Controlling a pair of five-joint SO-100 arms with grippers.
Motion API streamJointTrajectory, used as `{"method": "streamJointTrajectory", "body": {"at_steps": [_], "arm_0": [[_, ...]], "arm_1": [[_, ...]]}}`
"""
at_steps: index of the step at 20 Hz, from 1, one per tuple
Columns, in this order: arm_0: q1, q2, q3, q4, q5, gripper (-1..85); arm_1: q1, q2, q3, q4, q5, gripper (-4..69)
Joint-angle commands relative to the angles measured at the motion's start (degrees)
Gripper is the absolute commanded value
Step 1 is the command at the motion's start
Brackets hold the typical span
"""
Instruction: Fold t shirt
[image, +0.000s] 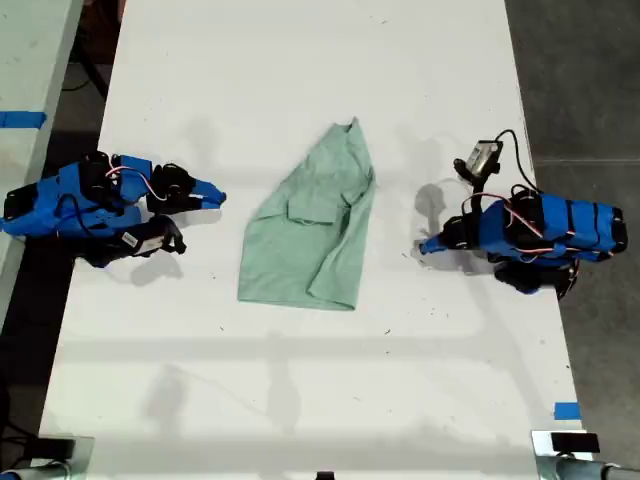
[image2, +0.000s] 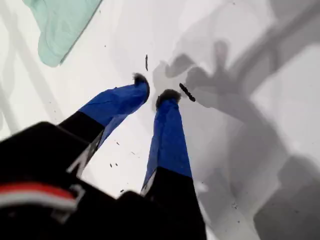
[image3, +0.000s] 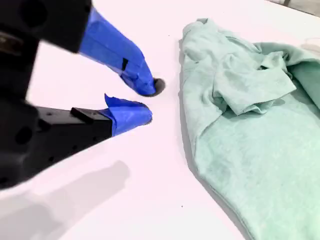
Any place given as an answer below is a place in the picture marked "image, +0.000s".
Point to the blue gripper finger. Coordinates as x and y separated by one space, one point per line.
200 203
436 249
205 187
440 238

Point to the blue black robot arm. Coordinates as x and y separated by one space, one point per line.
575 225
40 210

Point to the pale green T-shirt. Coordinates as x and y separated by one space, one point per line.
300 255

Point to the long blue tape strip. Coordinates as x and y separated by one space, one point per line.
20 120

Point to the pale side table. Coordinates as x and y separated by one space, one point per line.
30 75

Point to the short blue tape strip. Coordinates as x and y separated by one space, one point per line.
567 410

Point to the small black box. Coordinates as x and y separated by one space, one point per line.
56 447
575 442

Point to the tiny black clip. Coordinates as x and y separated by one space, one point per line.
325 475

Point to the black camera stalk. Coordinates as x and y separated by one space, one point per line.
475 192

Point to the black camera box with labels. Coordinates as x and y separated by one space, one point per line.
170 235

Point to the grey camera box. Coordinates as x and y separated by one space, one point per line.
486 157

